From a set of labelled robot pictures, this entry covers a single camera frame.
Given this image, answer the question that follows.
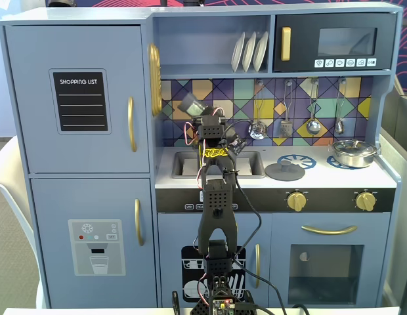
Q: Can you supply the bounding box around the metal slotted spatula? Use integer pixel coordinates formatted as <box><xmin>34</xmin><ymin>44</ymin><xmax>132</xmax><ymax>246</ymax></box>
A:
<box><xmin>278</xmin><ymin>80</ymin><xmax>293</xmax><ymax>139</ymax></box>

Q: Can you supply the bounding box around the gold stove knob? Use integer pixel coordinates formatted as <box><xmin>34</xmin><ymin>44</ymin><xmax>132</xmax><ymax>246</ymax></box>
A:
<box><xmin>355</xmin><ymin>192</ymin><xmax>376</xmax><ymax>213</ymax></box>
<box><xmin>286</xmin><ymin>192</ymin><xmax>307</xmax><ymax>213</ymax></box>

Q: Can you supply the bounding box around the white curved chair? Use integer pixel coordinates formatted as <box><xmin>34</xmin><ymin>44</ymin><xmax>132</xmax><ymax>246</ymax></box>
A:
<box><xmin>0</xmin><ymin>136</ymin><xmax>49</xmax><ymax>309</ymax></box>

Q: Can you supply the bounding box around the small black wrist camera board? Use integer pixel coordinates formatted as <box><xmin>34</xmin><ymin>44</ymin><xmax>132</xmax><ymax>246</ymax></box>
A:
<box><xmin>228</xmin><ymin>129</ymin><xmax>247</xmax><ymax>154</ymax></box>

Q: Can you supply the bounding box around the gray toy sink basin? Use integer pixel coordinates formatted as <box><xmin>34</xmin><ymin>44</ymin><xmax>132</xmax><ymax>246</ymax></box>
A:
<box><xmin>171</xmin><ymin>150</ymin><xmax>267</xmax><ymax>180</ymax></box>

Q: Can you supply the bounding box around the metal serving spoon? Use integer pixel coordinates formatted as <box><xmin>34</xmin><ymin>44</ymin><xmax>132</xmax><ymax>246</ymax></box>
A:
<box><xmin>333</xmin><ymin>77</ymin><xmax>347</xmax><ymax>135</ymax></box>

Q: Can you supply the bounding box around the metal slotted skimmer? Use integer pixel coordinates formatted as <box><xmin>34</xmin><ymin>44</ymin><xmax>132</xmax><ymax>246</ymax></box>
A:
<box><xmin>248</xmin><ymin>80</ymin><xmax>268</xmax><ymax>140</ymax></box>

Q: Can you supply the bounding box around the white toy plate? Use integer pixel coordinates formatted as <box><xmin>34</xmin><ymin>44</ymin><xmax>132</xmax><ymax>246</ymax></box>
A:
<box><xmin>252</xmin><ymin>31</ymin><xmax>269</xmax><ymax>72</ymax></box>
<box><xmin>242</xmin><ymin>31</ymin><xmax>257</xmax><ymax>73</ymax></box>
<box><xmin>230</xmin><ymin>31</ymin><xmax>246</xmax><ymax>73</ymax></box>

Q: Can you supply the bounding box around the gray desk partition panel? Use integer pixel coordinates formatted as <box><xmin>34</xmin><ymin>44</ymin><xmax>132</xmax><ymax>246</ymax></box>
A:
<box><xmin>379</xmin><ymin>80</ymin><xmax>407</xmax><ymax>315</ymax></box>

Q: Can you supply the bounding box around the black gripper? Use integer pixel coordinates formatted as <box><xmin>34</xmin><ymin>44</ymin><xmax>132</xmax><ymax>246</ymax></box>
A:
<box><xmin>200</xmin><ymin>105</ymin><xmax>226</xmax><ymax>127</ymax></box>

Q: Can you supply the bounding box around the shiny steel pot with lid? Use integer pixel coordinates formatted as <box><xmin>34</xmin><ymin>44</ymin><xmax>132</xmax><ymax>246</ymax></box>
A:
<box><xmin>328</xmin><ymin>138</ymin><xmax>381</xmax><ymax>169</ymax></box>

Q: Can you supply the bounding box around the gold toy phone handset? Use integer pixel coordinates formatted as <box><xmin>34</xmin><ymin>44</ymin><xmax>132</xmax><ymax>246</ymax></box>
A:
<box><xmin>148</xmin><ymin>42</ymin><xmax>163</xmax><ymax>117</ymax></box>

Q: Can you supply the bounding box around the plain black cable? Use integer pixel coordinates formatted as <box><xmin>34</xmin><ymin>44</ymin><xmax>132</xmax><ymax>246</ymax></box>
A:
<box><xmin>254</xmin><ymin>303</ymin><xmax>310</xmax><ymax>315</ymax></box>

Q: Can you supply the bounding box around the blue wooden toy kitchen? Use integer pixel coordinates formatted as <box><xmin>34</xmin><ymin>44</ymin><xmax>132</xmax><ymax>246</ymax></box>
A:
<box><xmin>0</xmin><ymin>3</ymin><xmax>404</xmax><ymax>309</ymax></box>

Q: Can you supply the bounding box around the blue lower freezer door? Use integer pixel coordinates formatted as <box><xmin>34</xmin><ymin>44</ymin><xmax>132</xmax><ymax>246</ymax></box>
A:
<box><xmin>30</xmin><ymin>178</ymin><xmax>158</xmax><ymax>308</ymax></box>

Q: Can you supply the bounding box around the robot motor controller board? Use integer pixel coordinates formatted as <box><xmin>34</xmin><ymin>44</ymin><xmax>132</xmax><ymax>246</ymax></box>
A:
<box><xmin>209</xmin><ymin>297</ymin><xmax>238</xmax><ymax>315</ymax></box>

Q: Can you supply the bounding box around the black cable with inline connector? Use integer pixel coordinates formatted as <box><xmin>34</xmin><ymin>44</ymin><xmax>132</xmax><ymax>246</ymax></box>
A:
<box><xmin>223</xmin><ymin>118</ymin><xmax>288</xmax><ymax>315</ymax></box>

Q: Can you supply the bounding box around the blue upper fridge door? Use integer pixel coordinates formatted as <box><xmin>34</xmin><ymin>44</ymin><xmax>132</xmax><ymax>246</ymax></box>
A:
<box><xmin>5</xmin><ymin>25</ymin><xmax>150</xmax><ymax>174</ymax></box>

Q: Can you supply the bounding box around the gray pot lid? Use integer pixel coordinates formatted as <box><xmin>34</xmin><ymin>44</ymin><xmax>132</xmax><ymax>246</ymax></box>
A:
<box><xmin>265</xmin><ymin>160</ymin><xmax>306</xmax><ymax>181</ymax></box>

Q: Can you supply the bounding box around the metal ladle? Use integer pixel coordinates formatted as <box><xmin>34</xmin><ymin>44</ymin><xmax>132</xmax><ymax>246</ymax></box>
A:
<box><xmin>305</xmin><ymin>78</ymin><xmax>322</xmax><ymax>135</ymax></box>

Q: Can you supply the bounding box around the blue oven door with window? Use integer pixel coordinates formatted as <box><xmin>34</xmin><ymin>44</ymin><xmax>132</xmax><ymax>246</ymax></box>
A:
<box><xmin>270</xmin><ymin>212</ymin><xmax>392</xmax><ymax>308</ymax></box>

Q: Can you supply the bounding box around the black toy microwave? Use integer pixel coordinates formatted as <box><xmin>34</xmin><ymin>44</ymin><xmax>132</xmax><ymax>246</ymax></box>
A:
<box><xmin>274</xmin><ymin>12</ymin><xmax>398</xmax><ymax>72</ymax></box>

